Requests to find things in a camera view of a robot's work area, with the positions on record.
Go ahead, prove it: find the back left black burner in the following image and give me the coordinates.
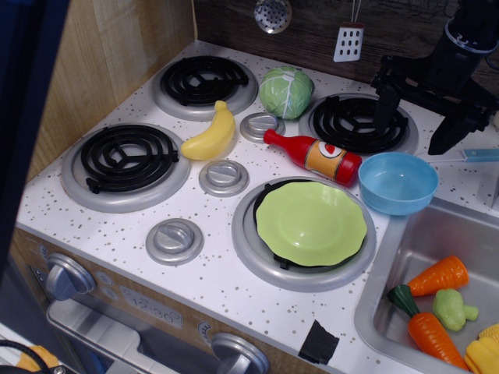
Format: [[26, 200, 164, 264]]
[[160, 56, 250, 106]]

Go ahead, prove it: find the silver stove knob top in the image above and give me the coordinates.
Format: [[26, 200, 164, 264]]
[[239, 112, 285, 143]]

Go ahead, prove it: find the blue toy saucepan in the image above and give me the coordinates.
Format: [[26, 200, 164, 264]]
[[358, 149, 498, 216]]

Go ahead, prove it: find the silver stove knob bottom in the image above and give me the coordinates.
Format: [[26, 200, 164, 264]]
[[145, 218, 204, 266]]

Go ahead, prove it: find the silver oven knob left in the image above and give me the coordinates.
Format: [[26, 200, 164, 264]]
[[46, 252, 97, 301]]

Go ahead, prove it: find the yellow toy pepper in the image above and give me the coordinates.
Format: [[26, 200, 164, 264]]
[[464, 337, 498, 374]]

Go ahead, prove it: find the green plastic plate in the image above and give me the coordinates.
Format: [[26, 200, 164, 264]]
[[255, 181, 368, 267]]

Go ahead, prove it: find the red toy ketchup bottle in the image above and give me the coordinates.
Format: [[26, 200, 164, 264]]
[[264, 129, 363, 186]]

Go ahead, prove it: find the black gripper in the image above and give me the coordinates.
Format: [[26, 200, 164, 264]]
[[371, 55, 498, 155]]

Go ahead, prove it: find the oven clock display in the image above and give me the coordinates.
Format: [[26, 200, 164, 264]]
[[119, 286, 183, 330]]

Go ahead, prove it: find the stainless steel sink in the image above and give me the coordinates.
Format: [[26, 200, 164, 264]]
[[353, 197, 499, 374]]

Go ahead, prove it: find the silver oven knob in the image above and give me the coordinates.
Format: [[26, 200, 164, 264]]
[[46, 252, 97, 301], [211, 333, 271, 374]]

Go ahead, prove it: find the orange toy carrot upper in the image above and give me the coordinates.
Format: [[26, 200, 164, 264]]
[[408, 256, 469, 296]]

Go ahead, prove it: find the green toy broccoli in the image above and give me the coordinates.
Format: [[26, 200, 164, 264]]
[[433, 289, 479, 332]]

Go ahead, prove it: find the hanging white spatula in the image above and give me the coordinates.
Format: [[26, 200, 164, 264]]
[[333, 1, 365, 63]]

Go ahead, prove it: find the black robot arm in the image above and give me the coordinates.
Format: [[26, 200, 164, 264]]
[[371, 1, 498, 155]]

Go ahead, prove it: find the yellow toy banana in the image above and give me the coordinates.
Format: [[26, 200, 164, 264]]
[[181, 101, 235, 161]]

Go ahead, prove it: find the front left black burner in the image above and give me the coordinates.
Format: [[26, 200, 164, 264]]
[[80, 124, 179, 194]]

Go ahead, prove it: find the silver oven knob right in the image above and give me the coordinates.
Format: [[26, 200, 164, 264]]
[[211, 333, 271, 374]]

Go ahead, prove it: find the back right black burner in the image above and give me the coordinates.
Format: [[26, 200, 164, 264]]
[[310, 95, 409, 155]]

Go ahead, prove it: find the yellow toy corn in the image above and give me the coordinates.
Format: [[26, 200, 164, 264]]
[[478, 323, 499, 342]]

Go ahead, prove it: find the hanging silver strainer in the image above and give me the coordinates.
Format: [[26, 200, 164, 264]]
[[253, 0, 292, 34]]

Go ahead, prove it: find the orange toy carrot lower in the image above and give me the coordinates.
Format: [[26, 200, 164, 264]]
[[387, 284, 469, 371]]

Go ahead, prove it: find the black tape patch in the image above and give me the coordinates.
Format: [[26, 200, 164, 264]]
[[299, 320, 340, 365]]

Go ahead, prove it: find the orange toy carrot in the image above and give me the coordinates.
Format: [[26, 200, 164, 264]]
[[408, 256, 469, 296], [387, 284, 469, 371]]

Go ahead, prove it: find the green toy cabbage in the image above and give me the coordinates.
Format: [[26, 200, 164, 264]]
[[259, 66, 314, 120]]

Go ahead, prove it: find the black cable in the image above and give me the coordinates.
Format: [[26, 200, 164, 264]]
[[0, 339, 51, 374]]

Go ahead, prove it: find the silver stove knob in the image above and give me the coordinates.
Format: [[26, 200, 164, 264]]
[[145, 218, 204, 266], [239, 112, 285, 143], [199, 160, 250, 197]]

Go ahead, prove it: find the silver oven door handle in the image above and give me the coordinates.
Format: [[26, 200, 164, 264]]
[[46, 298, 223, 374]]

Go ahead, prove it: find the silver stove knob middle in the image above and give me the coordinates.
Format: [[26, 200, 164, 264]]
[[199, 160, 250, 197]]

